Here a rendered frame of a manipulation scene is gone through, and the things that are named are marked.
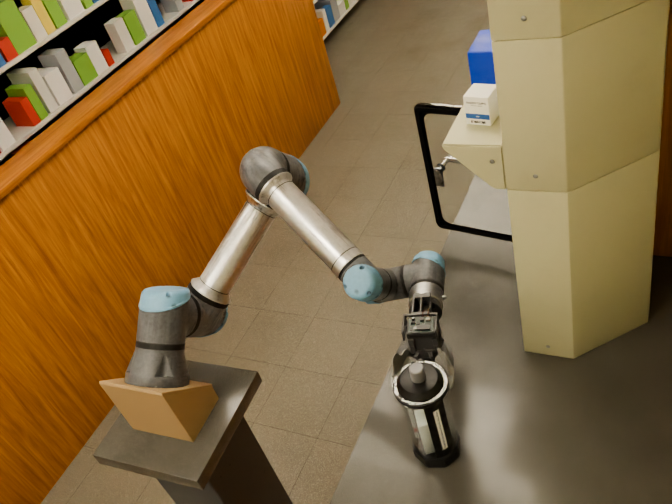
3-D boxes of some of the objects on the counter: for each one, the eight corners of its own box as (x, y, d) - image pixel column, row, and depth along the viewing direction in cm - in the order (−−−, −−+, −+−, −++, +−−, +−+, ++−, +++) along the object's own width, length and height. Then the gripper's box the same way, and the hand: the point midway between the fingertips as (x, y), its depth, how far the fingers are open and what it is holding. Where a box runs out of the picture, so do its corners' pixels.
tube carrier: (462, 467, 136) (447, 404, 123) (409, 467, 139) (389, 405, 126) (462, 422, 144) (448, 358, 131) (413, 423, 147) (394, 361, 134)
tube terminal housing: (654, 268, 165) (677, -51, 117) (641, 370, 144) (662, 32, 96) (550, 259, 176) (532, -36, 128) (524, 352, 156) (490, 42, 108)
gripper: (384, 294, 142) (373, 371, 127) (460, 288, 138) (459, 368, 123) (391, 321, 148) (382, 398, 132) (466, 317, 143) (465, 396, 128)
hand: (422, 389), depth 130 cm, fingers closed on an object, 10 cm apart
